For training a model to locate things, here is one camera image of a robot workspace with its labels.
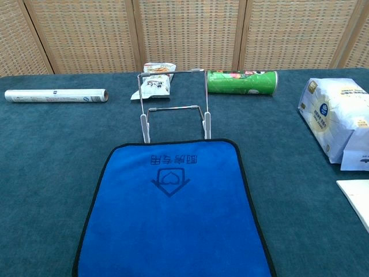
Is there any large white tissue pack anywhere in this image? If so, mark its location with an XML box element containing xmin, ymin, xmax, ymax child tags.
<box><xmin>298</xmin><ymin>77</ymin><xmax>369</xmax><ymax>164</ymax></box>

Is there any blue microfibre towel black trim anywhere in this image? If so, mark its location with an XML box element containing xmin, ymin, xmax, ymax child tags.
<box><xmin>71</xmin><ymin>138</ymin><xmax>277</xmax><ymax>277</ymax></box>

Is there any white wire drying rack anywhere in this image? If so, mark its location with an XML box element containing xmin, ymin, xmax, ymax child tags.
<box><xmin>137</xmin><ymin>68</ymin><xmax>213</xmax><ymax>144</ymax></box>

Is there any white paper sheet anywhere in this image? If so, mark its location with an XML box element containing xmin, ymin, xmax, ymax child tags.
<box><xmin>336</xmin><ymin>179</ymin><xmax>369</xmax><ymax>234</ymax></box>

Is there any teal felt table cover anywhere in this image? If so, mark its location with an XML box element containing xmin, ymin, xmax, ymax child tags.
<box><xmin>0</xmin><ymin>68</ymin><xmax>369</xmax><ymax>277</ymax></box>

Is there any white snack bag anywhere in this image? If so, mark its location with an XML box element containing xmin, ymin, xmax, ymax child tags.
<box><xmin>130</xmin><ymin>62</ymin><xmax>177</xmax><ymax>101</ymax></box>

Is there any white cling film roll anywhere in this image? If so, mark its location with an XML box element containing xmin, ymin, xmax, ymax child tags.
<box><xmin>4</xmin><ymin>88</ymin><xmax>110</xmax><ymax>103</ymax></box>

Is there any woven folding screen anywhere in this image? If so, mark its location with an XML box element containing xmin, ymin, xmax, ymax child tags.
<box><xmin>0</xmin><ymin>0</ymin><xmax>369</xmax><ymax>77</ymax></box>

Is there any green chips can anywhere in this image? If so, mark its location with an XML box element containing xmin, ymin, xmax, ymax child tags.
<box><xmin>206</xmin><ymin>70</ymin><xmax>279</xmax><ymax>97</ymax></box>

